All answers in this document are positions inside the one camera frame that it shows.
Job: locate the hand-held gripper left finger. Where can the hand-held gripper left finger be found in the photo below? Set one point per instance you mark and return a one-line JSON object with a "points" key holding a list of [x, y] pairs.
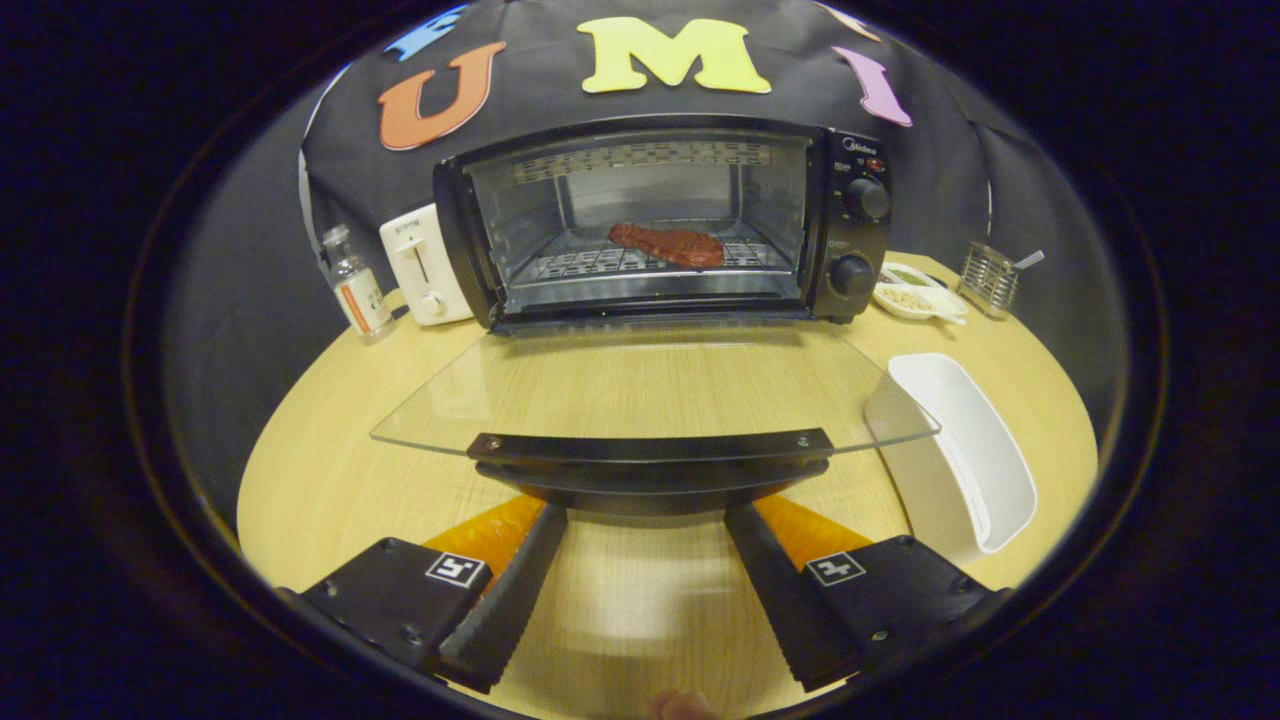
{"points": [[510, 600]]}

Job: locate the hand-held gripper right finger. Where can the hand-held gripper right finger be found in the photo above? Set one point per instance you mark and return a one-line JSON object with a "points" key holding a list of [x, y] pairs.
{"points": [[780, 600]]}

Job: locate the black toaster oven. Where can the black toaster oven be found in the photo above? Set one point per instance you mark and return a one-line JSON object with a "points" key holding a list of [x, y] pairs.
{"points": [[832, 255]]}

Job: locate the red raw meat steak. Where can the red raw meat steak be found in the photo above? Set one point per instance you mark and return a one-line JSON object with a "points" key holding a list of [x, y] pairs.
{"points": [[670, 245]]}

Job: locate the white bread toaster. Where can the white bread toaster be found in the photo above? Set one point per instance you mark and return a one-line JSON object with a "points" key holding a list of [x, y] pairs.
{"points": [[415, 260]]}

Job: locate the white rectangular dish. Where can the white rectangular dish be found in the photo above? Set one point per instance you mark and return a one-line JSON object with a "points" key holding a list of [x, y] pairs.
{"points": [[960, 440]]}

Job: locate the white divided condiment dish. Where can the white divided condiment dish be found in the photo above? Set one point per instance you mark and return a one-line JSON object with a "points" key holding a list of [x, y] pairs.
{"points": [[905, 298]]}

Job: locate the clear glass bottle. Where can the clear glass bottle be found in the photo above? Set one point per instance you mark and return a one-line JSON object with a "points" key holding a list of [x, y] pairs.
{"points": [[360, 295]]}

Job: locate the metal spoon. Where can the metal spoon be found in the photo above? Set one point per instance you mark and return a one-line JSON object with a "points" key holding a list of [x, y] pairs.
{"points": [[1028, 260]]}

